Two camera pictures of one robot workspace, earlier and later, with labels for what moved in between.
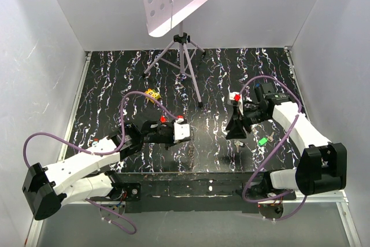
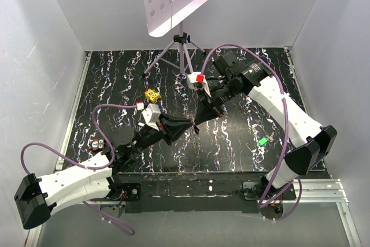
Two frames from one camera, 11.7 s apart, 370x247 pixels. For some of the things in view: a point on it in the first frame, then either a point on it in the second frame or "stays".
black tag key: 237,143 to 196,128
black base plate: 188,192 stays
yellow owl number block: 154,93 stays
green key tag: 262,141 stays
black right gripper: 234,132 to 207,110
